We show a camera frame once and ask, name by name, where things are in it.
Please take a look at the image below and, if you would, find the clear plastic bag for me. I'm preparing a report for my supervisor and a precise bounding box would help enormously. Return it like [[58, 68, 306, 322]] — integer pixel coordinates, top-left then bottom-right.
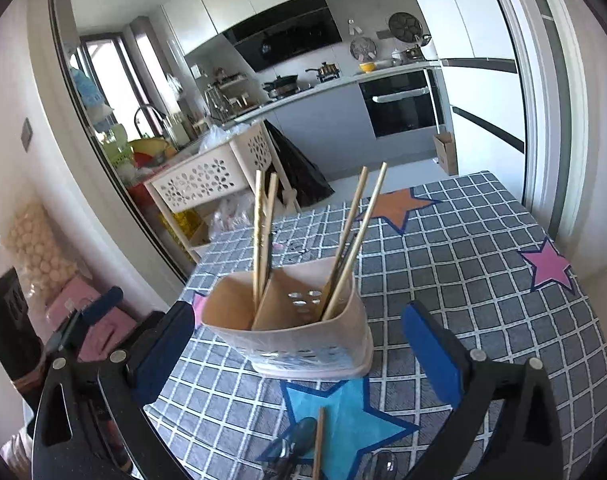
[[211, 192, 259, 233]]

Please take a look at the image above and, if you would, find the bag of puffed balls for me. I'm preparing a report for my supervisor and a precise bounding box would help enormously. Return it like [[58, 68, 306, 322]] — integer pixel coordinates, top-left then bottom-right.
[[4, 202, 79, 301]]

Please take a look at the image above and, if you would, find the cardboard box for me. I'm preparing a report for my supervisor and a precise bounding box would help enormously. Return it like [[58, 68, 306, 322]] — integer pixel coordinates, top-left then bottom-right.
[[433, 131, 458, 176]]

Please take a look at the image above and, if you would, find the yellow basin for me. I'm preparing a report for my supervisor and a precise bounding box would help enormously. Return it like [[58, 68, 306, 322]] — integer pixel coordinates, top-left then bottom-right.
[[128, 137, 177, 161]]

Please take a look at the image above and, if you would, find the dark translucent spoon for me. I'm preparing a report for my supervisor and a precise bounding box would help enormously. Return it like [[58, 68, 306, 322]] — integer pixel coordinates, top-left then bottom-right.
[[361, 450, 399, 480]]

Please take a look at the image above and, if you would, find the small cooking pot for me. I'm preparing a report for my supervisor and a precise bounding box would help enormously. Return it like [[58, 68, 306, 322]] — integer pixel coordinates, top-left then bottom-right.
[[306, 61, 340, 82]]

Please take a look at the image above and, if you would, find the beige basket storage cart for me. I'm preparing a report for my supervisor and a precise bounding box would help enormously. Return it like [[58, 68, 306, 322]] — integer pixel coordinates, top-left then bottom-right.
[[144, 121, 304, 261]]

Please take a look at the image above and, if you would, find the round metal rack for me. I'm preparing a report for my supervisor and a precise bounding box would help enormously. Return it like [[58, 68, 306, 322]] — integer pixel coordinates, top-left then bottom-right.
[[350, 36, 378, 60]]

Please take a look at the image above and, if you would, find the wooden chopstick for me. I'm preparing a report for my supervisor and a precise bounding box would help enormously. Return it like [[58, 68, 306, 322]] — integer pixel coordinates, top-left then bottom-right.
[[322, 161, 388, 322], [323, 166, 369, 311], [311, 406, 325, 480], [260, 172, 279, 286]]

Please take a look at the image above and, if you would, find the black wok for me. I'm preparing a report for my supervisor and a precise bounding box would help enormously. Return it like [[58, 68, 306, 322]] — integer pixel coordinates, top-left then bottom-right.
[[262, 75, 300, 97]]

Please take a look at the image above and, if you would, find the beige plastic utensil holder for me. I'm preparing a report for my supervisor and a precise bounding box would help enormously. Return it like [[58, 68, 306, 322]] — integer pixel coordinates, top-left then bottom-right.
[[201, 257, 374, 378]]

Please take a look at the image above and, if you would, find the black bag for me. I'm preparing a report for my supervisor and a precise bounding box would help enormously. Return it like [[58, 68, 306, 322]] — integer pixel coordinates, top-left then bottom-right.
[[264, 120, 335, 208]]

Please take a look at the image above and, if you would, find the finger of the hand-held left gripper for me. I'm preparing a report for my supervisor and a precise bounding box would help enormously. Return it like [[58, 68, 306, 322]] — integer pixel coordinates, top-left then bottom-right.
[[48, 287, 125, 356]]

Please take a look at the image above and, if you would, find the black built-in oven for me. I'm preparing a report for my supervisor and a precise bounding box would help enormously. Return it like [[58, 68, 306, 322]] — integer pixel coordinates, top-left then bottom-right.
[[358, 70, 441, 138]]

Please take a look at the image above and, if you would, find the pink plastic stool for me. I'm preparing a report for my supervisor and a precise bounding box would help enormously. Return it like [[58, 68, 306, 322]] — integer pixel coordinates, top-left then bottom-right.
[[48, 277, 139, 361]]

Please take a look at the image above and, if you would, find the black spoon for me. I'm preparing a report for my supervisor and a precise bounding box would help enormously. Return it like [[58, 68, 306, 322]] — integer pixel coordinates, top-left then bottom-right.
[[261, 417, 318, 480]]

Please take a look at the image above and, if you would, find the black range hood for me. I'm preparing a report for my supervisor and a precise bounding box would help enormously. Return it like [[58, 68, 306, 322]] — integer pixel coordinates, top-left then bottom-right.
[[222, 0, 344, 73]]

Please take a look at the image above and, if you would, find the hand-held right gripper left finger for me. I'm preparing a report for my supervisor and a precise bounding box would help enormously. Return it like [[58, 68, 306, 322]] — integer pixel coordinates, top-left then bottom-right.
[[31, 300, 198, 480]]

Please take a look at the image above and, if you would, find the black chopstick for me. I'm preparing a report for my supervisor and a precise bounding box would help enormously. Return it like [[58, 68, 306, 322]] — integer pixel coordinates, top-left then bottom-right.
[[332, 230, 359, 286]]

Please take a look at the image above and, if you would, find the kitchen faucet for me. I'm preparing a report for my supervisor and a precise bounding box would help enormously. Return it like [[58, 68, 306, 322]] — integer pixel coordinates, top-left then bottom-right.
[[134, 105, 177, 148]]

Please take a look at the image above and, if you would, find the grey checkered star tablecloth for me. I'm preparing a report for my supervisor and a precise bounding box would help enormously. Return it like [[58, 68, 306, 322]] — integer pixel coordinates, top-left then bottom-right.
[[144, 170, 607, 480]]

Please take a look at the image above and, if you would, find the round dark steamer plate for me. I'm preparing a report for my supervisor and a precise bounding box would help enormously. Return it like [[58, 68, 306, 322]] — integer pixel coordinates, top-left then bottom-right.
[[388, 11, 423, 43]]

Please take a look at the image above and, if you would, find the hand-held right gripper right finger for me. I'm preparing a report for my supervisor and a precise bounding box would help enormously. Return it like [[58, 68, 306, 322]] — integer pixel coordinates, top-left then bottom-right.
[[401, 301, 565, 480]]

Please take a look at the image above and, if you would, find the white refrigerator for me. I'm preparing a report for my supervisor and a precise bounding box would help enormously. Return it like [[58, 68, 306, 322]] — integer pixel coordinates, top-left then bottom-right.
[[398, 0, 529, 176]]

